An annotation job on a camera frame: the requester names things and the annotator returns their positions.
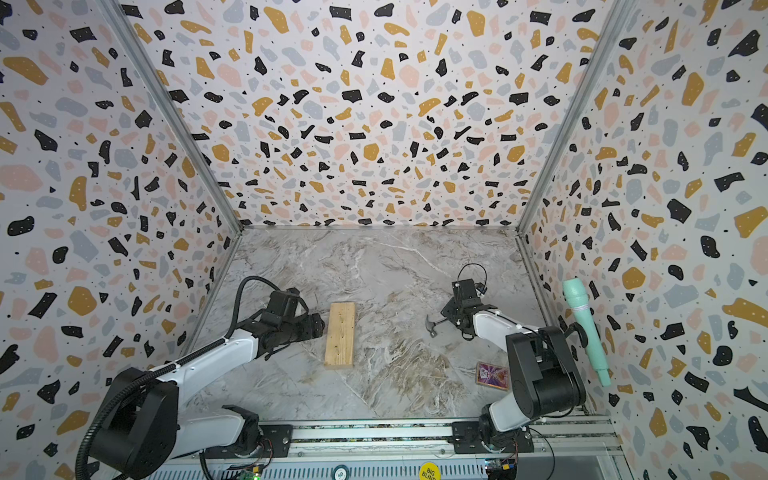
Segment steel claw hammer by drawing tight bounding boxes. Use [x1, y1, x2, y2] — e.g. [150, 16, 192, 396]
[425, 317, 451, 338]

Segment light wooden block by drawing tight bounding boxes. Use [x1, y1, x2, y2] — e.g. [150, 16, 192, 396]
[324, 302, 356, 369]

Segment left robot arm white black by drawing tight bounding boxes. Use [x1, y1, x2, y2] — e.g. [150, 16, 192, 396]
[77, 288, 325, 477]

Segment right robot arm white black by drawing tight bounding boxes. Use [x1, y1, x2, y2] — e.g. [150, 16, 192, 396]
[441, 279, 589, 450]

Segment purple card box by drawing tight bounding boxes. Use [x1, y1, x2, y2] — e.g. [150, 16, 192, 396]
[475, 362, 510, 391]

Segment yellow round sticker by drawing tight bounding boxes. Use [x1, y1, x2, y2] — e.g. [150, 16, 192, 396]
[418, 462, 441, 480]

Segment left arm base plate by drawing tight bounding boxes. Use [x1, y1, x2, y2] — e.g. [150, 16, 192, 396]
[205, 424, 294, 462]

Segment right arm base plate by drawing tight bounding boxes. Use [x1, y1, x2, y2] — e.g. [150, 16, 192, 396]
[448, 420, 534, 456]

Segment black corrugated cable conduit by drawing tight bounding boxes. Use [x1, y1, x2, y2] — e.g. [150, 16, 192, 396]
[74, 275, 283, 480]

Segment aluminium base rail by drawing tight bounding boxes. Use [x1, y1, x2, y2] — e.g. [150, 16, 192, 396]
[119, 415, 633, 479]

